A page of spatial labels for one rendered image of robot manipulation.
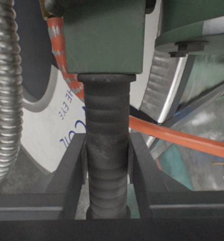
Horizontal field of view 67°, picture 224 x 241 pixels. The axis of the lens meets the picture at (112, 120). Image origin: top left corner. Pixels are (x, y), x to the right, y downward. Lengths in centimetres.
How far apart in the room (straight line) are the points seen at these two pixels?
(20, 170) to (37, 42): 85
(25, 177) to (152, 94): 121
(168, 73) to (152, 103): 6
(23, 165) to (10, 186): 15
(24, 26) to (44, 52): 14
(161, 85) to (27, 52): 82
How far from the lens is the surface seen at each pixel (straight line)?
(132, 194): 196
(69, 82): 16
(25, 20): 102
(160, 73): 28
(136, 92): 31
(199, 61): 37
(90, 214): 17
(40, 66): 99
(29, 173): 140
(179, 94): 30
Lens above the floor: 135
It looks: 47 degrees down
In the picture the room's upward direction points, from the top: 72 degrees clockwise
